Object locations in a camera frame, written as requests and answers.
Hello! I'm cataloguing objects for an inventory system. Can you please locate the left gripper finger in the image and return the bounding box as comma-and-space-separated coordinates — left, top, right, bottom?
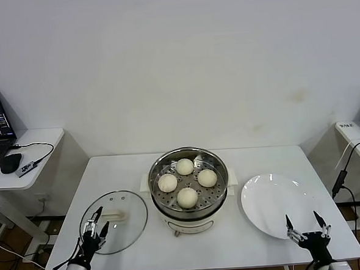
98, 221, 111, 238
82, 206, 105, 237

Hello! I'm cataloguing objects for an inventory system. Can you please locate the white floor cable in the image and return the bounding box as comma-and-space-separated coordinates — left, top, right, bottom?
0, 235, 45, 270

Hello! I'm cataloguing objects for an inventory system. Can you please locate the steel steamer pot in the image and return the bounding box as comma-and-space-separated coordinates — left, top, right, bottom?
139, 166, 242, 239

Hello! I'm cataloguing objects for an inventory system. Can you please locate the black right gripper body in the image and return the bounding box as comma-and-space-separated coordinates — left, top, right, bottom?
297, 230, 333, 265

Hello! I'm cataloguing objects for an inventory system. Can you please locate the black floor cable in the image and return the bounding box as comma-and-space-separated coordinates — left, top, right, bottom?
0, 237, 54, 270

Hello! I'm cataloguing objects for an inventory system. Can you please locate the white steamed baozi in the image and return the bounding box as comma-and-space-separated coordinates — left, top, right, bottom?
176, 186, 200, 210
175, 158, 195, 176
196, 167, 218, 188
157, 172, 179, 193

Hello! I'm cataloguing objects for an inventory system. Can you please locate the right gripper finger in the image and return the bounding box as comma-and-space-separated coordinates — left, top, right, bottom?
284, 213, 302, 243
312, 210, 333, 241

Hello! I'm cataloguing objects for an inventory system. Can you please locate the round glass pot lid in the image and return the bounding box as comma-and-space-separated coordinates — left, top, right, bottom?
77, 188, 151, 257

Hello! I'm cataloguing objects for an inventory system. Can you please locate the black usb cable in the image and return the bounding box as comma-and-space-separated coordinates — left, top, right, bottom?
10, 141, 56, 167

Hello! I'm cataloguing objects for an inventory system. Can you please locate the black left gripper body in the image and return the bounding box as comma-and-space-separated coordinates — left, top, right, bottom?
81, 233, 108, 255

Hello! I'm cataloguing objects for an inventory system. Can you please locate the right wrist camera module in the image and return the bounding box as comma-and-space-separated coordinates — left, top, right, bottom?
328, 260, 353, 270

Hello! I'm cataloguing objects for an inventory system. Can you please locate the stainless steel steamer basket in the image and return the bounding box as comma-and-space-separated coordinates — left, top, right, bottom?
146, 143, 231, 216

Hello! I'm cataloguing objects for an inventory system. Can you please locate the white round plate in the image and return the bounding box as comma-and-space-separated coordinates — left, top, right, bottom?
239, 170, 321, 243

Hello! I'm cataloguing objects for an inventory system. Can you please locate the black computer mouse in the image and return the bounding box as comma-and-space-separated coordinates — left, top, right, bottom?
0, 153, 23, 175

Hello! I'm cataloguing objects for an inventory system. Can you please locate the grey usb hub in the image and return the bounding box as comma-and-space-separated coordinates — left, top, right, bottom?
15, 160, 39, 178

